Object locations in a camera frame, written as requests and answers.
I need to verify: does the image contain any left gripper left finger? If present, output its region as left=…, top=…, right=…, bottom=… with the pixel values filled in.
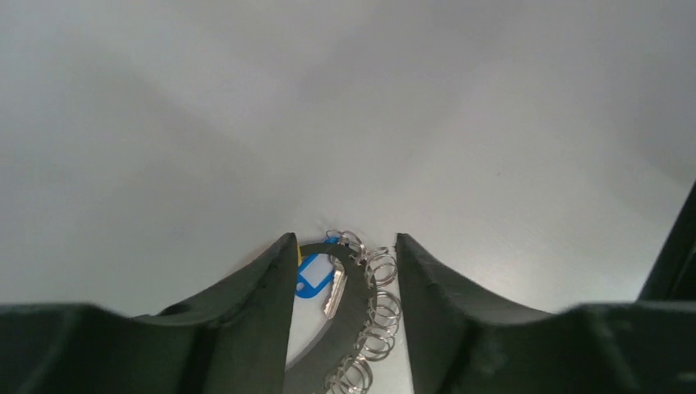
left=1, top=233, right=298, bottom=393

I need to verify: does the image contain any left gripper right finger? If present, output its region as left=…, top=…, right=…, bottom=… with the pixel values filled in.
left=396, top=233, right=695, bottom=393

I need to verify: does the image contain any blue key tag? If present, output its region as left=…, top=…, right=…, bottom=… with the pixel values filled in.
left=295, top=236, right=347, bottom=320

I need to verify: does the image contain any metal keyring with yellow tip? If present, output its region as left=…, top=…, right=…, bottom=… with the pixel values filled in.
left=282, top=230, right=402, bottom=393

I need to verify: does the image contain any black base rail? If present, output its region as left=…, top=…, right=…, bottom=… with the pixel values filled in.
left=638, top=185, right=695, bottom=301

